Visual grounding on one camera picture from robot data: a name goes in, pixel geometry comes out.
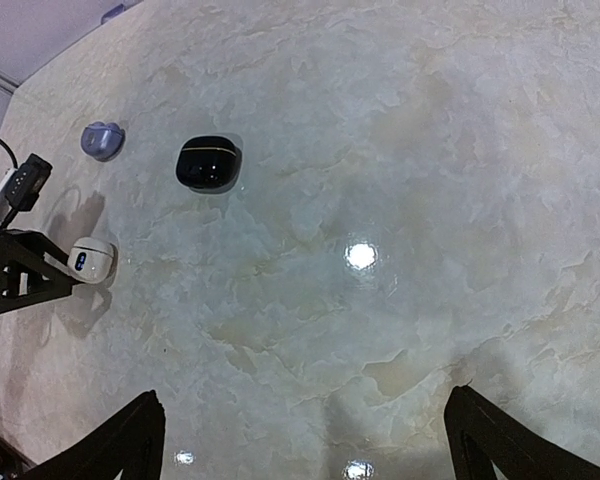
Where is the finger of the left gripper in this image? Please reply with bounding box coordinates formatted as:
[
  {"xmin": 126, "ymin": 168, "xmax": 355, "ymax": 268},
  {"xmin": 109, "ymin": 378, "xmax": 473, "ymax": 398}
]
[
  {"xmin": 0, "ymin": 230, "xmax": 68, "ymax": 273},
  {"xmin": 0, "ymin": 265, "xmax": 81, "ymax": 314}
]

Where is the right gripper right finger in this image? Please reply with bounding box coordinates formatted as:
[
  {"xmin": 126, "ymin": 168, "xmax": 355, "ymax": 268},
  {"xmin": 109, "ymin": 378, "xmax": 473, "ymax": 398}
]
[{"xmin": 444, "ymin": 385, "xmax": 600, "ymax": 480}]

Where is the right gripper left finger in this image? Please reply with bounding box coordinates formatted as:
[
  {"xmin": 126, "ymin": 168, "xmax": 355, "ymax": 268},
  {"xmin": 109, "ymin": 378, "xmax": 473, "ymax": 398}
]
[{"xmin": 22, "ymin": 390, "xmax": 166, "ymax": 479}]

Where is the white earbud case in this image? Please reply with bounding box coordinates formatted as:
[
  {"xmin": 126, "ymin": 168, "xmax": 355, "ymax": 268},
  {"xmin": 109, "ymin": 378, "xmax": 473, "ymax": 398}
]
[{"xmin": 67, "ymin": 237, "xmax": 116, "ymax": 284}]

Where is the purple earbud charging case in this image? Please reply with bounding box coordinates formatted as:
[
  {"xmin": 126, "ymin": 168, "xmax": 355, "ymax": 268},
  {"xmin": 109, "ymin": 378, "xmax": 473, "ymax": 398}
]
[{"xmin": 80, "ymin": 122, "xmax": 126, "ymax": 162}]

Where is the black earbud case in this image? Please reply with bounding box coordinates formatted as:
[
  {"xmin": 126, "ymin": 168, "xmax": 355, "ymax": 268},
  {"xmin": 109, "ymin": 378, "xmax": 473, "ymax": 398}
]
[{"xmin": 175, "ymin": 136, "xmax": 242, "ymax": 194}]

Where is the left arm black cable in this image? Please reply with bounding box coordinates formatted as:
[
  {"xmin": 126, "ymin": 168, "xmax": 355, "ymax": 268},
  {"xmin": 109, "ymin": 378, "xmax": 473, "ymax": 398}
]
[{"xmin": 0, "ymin": 128, "xmax": 20, "ymax": 171}]

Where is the purple sticker on wall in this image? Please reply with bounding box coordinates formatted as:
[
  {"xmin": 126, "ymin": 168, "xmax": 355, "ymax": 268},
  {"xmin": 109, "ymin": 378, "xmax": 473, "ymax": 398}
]
[{"xmin": 100, "ymin": 3, "xmax": 128, "ymax": 25}]

